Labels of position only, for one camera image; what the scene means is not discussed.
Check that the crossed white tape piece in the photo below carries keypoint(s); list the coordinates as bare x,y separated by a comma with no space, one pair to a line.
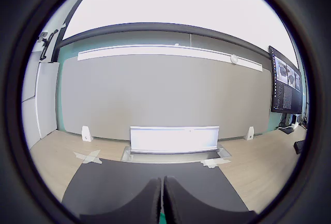
89,157

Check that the grey desk partition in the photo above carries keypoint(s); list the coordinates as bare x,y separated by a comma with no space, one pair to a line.
155,92

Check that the black computer monitor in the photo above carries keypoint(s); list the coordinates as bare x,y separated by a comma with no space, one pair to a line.
284,99

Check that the small round white disc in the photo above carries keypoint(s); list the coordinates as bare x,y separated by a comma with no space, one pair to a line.
234,58

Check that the long white rail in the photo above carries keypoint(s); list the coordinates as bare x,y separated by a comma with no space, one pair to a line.
155,50

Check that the dark grey mat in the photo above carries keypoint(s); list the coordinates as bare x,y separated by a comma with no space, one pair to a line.
129,175

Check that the black keyboard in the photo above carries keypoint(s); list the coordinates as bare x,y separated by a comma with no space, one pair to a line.
299,147

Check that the round green lid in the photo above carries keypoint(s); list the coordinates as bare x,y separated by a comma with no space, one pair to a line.
162,219

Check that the small white partition bracket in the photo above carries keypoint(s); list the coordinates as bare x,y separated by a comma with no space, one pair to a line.
86,134
250,134

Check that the black monitor stand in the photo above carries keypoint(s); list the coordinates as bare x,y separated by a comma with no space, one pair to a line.
285,123

